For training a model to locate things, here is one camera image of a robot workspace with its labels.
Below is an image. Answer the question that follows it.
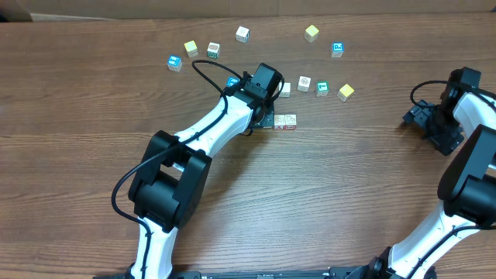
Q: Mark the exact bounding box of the blue block far left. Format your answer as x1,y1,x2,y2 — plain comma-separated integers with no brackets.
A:
167,55,183,72

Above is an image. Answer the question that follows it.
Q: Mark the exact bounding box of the white block top centre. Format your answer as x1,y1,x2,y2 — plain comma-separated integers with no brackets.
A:
236,26,250,43

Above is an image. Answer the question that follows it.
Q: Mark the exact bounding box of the plain white block centre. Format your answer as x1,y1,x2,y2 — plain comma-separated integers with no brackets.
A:
279,82,291,98

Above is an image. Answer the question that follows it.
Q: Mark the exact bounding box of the white patterned block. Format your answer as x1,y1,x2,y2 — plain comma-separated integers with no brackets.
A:
297,76,311,92

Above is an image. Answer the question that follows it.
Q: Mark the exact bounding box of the green T block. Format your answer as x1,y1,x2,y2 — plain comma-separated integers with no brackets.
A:
315,81,329,97

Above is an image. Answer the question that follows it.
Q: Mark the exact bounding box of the yellow 8 block top right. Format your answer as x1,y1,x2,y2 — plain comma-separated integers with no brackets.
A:
305,25,319,43

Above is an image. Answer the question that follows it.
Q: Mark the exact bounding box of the white block green side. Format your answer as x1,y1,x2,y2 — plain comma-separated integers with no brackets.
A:
207,42,220,59

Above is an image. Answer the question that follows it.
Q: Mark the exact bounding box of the blue L block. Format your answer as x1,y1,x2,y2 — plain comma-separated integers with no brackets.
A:
274,115,286,129

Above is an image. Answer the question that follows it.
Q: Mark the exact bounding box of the blue P block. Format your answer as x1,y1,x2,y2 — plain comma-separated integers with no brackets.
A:
330,42,344,58

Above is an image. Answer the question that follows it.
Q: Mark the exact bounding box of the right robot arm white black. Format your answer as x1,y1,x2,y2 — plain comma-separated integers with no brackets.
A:
347,67,495,279

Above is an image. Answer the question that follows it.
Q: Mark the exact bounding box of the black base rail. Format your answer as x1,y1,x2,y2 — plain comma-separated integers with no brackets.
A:
92,265,439,279

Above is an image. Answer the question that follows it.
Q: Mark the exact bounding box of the yellow block top left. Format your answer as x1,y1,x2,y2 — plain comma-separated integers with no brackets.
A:
184,40,198,58

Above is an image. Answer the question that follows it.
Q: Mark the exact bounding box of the white block red C side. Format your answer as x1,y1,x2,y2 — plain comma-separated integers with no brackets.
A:
284,115,297,129

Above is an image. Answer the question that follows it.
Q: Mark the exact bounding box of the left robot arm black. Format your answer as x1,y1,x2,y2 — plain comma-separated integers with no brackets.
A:
124,64,284,278

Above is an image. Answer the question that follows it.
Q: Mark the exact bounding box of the blue block centre left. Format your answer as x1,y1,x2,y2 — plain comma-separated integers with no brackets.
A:
226,77,240,87

